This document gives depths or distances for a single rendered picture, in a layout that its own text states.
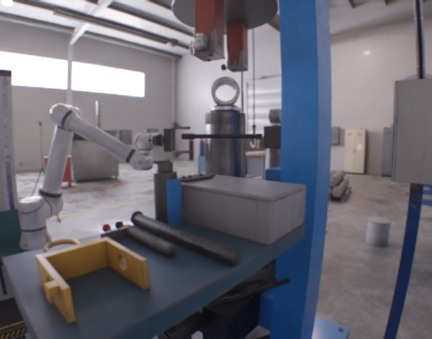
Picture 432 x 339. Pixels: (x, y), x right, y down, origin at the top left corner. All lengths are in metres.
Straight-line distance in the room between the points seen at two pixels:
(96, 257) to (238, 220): 0.38
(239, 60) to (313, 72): 0.62
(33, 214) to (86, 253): 1.14
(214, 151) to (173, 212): 0.57
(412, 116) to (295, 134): 0.46
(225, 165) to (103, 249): 0.85
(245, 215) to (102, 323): 0.44
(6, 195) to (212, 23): 1.53
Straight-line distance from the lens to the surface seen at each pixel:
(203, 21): 1.30
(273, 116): 2.66
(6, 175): 1.86
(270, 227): 0.68
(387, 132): 11.21
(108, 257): 0.60
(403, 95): 1.17
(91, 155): 9.09
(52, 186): 1.82
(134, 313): 0.46
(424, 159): 1.16
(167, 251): 0.62
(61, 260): 0.57
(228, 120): 1.30
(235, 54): 1.61
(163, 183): 0.80
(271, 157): 2.63
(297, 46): 1.13
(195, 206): 0.83
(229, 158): 1.30
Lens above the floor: 1.33
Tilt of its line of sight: 7 degrees down
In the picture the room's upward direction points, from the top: straight up
